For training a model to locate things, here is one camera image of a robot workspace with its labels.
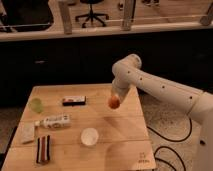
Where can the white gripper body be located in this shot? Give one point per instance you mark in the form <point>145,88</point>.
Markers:
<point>119,91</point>

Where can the red orange apple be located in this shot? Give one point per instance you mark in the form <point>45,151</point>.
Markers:
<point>114,102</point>

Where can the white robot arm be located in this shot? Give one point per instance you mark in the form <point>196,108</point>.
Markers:
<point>195,103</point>

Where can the green plastic cup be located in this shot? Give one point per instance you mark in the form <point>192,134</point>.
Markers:
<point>36,105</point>

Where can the black red white box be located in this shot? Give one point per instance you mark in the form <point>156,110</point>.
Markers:
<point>73,100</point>

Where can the wooden table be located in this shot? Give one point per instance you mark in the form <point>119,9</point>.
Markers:
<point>123,143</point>

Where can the white plastic bottle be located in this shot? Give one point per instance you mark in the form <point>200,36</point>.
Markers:
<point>54,122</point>

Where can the black office chair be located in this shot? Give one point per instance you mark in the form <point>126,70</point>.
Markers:
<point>91,15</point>

